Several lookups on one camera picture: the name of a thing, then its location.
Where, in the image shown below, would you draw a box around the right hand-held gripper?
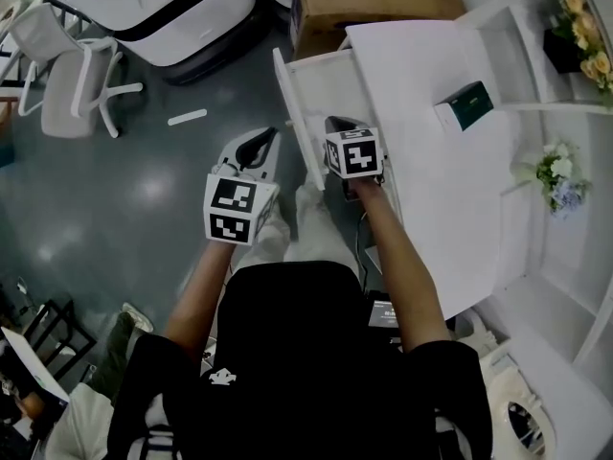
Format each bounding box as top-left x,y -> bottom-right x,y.
324,114 -> 387,201

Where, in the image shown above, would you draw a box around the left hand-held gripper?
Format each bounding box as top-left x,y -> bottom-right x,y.
203,126 -> 282,247

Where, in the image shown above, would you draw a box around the white drawer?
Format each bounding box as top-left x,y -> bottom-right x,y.
272,47 -> 387,193

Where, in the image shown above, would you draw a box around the person's right forearm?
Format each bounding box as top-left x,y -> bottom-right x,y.
351,178 -> 452,355

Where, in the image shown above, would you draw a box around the person's left forearm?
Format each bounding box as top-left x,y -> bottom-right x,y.
164,241 -> 241,369

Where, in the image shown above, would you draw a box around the white tape strip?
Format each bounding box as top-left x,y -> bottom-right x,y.
167,107 -> 209,127

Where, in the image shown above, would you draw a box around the person's white trousers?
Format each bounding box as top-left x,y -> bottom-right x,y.
236,183 -> 359,278

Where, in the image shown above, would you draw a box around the dark green and white box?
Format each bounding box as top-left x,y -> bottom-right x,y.
433,80 -> 496,134

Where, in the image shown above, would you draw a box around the white shelf cabinet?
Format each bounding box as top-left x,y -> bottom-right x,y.
344,0 -> 613,460

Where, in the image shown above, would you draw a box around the brown cardboard box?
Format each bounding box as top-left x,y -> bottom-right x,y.
288,0 -> 468,62

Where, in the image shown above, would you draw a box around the black tablet screen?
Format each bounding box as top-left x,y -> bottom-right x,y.
367,296 -> 402,331

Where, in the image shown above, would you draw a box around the white office chair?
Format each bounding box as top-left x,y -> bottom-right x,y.
8,1 -> 146,141

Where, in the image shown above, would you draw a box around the white shoe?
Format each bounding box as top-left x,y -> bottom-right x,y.
121,301 -> 155,334

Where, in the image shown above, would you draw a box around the white and blue flower bouquet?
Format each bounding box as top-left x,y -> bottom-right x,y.
509,138 -> 594,220

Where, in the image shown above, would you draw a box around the person's black shirt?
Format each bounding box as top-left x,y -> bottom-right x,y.
106,260 -> 495,460

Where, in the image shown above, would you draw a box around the black vase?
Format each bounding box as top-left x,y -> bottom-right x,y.
542,26 -> 593,76

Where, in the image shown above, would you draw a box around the yellow flower bouquet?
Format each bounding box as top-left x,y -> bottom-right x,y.
550,0 -> 613,110

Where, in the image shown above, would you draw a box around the black metal stand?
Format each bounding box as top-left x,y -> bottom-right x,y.
22,298 -> 98,383

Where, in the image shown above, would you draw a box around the white ornate chair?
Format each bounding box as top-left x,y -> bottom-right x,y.
449,304 -> 560,460

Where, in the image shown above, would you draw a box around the black cable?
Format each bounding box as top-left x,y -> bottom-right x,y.
354,207 -> 371,288

